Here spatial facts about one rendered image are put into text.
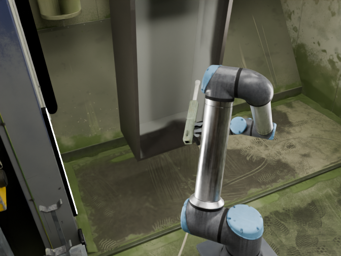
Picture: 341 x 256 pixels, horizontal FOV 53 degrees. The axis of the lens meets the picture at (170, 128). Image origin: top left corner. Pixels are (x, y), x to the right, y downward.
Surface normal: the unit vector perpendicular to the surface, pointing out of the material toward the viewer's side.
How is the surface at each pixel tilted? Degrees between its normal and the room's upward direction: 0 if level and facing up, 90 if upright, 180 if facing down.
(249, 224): 5
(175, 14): 102
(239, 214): 5
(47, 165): 90
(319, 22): 90
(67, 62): 57
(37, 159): 90
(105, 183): 0
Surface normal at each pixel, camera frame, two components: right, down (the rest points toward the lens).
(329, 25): -0.92, 0.26
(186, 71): 0.44, 0.64
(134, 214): -0.05, -0.83
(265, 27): 0.30, -0.04
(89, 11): 0.40, 0.49
